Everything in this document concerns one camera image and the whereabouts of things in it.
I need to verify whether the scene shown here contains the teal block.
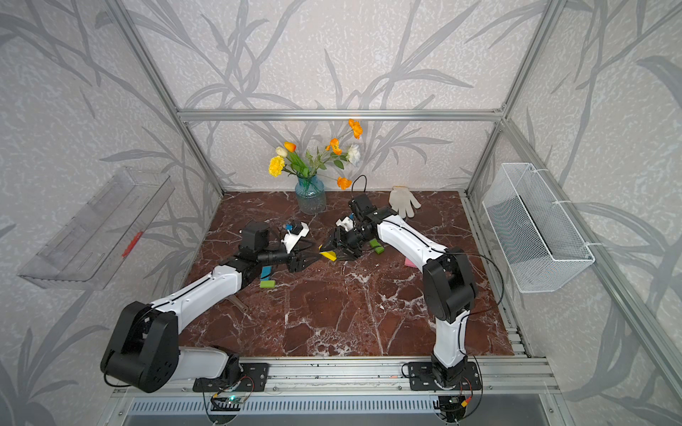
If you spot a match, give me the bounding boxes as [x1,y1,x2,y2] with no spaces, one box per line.
[260,266,273,280]

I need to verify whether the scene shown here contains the lime green block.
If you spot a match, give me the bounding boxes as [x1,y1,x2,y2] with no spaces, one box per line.
[259,280,276,289]

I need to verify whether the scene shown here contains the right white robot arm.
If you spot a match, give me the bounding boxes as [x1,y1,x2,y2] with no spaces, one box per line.
[320,195,478,389]

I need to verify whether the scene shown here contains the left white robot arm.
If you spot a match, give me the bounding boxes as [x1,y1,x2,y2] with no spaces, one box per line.
[101,221,309,393]

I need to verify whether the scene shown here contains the blue glass vase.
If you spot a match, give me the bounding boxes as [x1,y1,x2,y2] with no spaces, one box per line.
[295,176,327,215]

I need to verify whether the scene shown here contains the white work glove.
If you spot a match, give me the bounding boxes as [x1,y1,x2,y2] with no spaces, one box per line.
[389,186,421,218]

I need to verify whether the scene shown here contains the artificial flower bouquet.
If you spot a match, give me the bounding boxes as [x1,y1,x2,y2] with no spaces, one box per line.
[268,138,361,190]

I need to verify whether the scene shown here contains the left green-lit circuit board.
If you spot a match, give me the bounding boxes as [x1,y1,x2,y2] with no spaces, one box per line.
[210,394,250,412]

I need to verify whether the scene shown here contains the right circuit board with connector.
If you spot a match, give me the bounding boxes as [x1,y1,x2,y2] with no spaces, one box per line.
[433,396,472,425]

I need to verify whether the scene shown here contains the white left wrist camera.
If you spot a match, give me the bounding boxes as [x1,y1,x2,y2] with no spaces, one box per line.
[282,220,309,254]

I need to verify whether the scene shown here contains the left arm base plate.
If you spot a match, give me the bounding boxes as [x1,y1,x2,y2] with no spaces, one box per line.
[193,363,270,393]

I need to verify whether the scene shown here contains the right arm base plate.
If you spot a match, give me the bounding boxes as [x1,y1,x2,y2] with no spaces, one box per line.
[405,360,483,392]

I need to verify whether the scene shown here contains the clear plastic wall shelf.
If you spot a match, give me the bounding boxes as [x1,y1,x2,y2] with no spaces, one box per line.
[18,167,175,290]

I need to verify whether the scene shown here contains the white wire mesh basket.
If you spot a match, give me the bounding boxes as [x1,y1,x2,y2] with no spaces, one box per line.
[482,163,595,294]

